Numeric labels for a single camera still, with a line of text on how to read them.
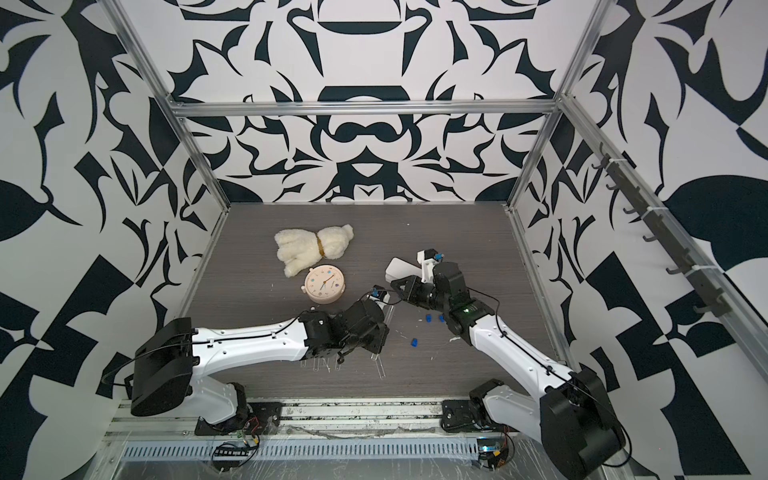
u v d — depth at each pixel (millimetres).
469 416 740
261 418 739
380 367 814
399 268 968
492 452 712
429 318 913
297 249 944
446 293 637
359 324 590
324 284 950
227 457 728
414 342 869
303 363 679
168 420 759
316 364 813
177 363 405
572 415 401
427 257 755
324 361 828
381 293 712
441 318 634
